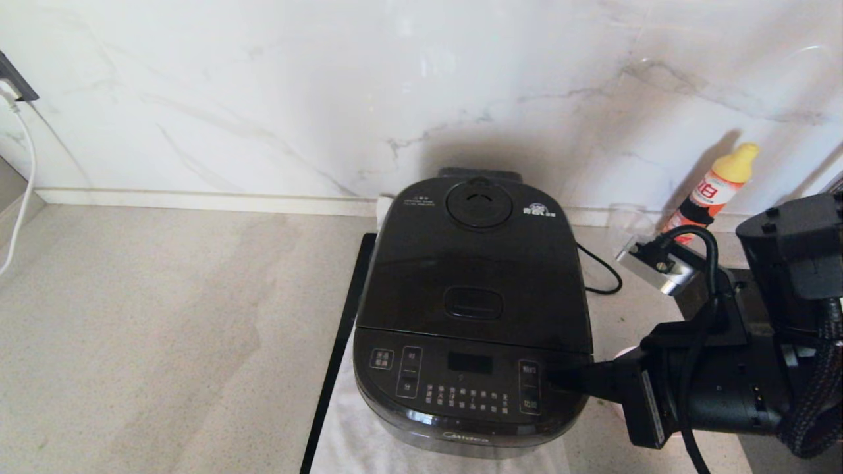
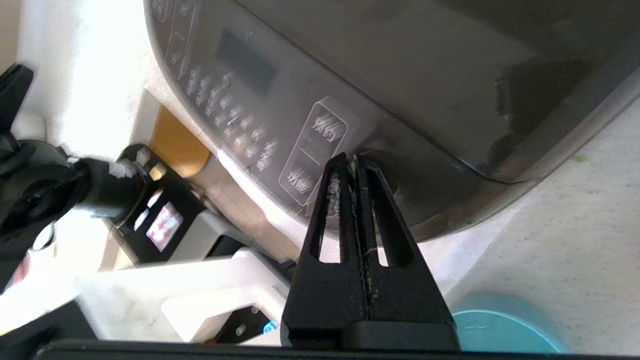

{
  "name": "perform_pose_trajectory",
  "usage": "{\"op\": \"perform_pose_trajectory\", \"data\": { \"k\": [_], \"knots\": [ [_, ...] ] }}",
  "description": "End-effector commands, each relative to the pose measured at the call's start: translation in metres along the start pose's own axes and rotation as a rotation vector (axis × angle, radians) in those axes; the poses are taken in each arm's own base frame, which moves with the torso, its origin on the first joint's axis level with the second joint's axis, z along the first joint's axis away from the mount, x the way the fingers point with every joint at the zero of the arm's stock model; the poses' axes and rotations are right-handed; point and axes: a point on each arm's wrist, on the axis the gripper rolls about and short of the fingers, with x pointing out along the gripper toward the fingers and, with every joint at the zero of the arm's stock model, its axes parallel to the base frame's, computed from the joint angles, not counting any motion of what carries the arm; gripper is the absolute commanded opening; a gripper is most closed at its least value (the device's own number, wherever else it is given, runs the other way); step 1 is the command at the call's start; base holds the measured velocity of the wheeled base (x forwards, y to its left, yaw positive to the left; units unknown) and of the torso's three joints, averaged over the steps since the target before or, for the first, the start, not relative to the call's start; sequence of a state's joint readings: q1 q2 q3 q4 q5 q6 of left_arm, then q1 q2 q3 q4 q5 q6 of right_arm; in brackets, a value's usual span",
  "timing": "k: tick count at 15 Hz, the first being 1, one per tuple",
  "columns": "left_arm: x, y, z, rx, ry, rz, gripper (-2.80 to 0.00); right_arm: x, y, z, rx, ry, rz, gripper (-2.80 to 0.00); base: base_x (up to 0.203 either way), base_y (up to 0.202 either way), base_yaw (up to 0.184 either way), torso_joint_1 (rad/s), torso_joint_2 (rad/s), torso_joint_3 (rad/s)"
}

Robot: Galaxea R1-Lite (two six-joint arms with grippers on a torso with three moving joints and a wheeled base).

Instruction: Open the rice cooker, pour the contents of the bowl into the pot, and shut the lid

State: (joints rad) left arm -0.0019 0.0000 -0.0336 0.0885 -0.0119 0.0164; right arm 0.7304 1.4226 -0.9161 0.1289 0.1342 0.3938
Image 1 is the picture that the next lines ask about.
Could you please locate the grey wall socket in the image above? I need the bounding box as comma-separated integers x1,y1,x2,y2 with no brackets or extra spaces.
0,50,40,103

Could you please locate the black flat strip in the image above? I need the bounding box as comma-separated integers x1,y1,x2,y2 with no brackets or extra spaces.
300,232,379,474

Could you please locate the black Midea rice cooker body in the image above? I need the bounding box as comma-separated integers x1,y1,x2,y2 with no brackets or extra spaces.
352,328,593,460

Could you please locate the orange yellow detergent bottle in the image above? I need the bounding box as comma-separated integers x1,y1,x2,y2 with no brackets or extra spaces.
661,143,760,246

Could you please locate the black rice cooker lid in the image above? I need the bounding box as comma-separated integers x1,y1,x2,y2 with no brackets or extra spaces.
356,168,595,357

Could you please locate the clear plastic measuring cup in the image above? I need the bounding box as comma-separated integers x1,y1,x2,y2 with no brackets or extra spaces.
607,204,658,251

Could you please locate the white round bowl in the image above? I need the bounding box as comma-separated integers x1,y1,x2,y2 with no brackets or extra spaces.
609,347,686,440

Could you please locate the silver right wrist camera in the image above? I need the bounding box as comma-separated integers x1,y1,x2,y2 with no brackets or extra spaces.
616,236,699,296

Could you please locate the white power cable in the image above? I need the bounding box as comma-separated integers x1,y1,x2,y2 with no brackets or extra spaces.
0,79,38,277

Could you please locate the white cloth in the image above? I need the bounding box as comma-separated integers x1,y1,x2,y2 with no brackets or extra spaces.
311,194,571,474

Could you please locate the black power cable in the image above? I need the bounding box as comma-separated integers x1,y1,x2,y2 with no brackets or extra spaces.
577,242,623,296

